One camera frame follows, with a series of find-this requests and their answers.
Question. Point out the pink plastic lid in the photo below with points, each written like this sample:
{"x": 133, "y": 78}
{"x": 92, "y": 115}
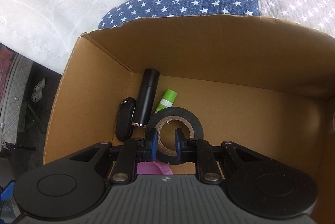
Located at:
{"x": 146, "y": 167}

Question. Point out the cardboard box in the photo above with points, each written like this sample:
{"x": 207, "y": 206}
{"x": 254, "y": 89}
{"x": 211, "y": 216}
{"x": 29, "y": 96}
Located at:
{"x": 222, "y": 62}

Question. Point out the black electrical tape roll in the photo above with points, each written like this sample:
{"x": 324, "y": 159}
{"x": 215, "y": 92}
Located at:
{"x": 193, "y": 122}

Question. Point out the black lipstick tube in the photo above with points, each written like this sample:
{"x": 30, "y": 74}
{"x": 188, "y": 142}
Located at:
{"x": 146, "y": 98}

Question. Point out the grey quilted mat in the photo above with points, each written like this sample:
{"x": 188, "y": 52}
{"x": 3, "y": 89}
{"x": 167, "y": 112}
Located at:
{"x": 13, "y": 98}

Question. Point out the white crumpled cloth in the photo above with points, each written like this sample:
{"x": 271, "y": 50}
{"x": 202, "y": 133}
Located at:
{"x": 38, "y": 89}

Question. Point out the blue white star blanket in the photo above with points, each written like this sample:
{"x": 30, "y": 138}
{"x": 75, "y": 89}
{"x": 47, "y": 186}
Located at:
{"x": 183, "y": 1}

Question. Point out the black key fob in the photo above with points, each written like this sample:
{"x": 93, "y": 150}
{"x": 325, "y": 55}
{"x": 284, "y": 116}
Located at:
{"x": 124, "y": 122}

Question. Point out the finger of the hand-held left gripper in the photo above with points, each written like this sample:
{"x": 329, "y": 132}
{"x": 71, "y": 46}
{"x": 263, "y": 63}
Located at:
{"x": 5, "y": 190}

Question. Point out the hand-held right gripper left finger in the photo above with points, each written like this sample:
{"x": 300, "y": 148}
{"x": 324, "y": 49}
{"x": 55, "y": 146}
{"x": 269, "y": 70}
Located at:
{"x": 154, "y": 143}

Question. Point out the green lip balm stick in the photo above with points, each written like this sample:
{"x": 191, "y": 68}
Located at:
{"x": 167, "y": 97}

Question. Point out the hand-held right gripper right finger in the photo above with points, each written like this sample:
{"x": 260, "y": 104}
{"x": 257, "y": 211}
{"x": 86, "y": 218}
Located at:
{"x": 178, "y": 144}

